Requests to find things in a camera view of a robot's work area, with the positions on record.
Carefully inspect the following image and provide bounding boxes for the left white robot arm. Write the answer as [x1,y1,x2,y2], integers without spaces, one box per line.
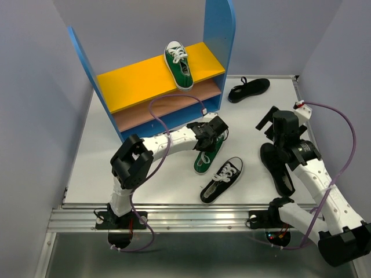
[108,113,228,228]

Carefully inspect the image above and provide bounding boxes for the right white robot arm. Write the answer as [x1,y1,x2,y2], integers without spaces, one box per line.
[246,102,370,267]

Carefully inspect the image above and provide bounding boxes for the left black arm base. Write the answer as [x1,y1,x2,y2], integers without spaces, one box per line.
[93,209,147,230]

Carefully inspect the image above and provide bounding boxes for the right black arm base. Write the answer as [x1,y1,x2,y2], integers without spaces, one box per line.
[245,210,288,229]

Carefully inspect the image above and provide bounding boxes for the black leather shoe right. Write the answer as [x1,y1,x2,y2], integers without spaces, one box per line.
[260,143,295,197]

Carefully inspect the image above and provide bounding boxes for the black slip-on shoe far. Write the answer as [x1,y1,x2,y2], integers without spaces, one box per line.
[228,76,270,103]

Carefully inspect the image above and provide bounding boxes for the yellow upper shelf board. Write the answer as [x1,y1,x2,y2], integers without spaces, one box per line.
[97,42,225,114]

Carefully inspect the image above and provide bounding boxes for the black canvas sneaker centre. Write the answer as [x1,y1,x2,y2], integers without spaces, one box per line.
[200,156,244,205]

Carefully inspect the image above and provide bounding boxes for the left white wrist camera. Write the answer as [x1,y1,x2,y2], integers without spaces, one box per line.
[201,112,218,122]

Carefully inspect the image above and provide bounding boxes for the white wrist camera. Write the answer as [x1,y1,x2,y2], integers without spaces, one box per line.
[201,112,218,122]
[293,100,312,122]

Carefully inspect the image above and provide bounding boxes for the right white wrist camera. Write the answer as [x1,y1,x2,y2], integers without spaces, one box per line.
[293,100,312,122]

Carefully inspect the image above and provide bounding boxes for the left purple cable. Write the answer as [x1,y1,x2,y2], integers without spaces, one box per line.
[111,94,208,253]

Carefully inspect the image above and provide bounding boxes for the purple cable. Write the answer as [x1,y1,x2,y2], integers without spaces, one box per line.
[111,94,208,253]
[272,101,357,250]

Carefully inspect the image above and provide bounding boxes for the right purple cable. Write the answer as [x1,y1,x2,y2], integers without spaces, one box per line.
[272,101,357,250]

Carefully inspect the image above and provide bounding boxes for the blue shoe shelf frame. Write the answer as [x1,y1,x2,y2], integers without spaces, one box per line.
[67,1,236,142]

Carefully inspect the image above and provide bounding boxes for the aluminium mounting rail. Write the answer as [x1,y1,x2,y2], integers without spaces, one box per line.
[48,204,322,232]

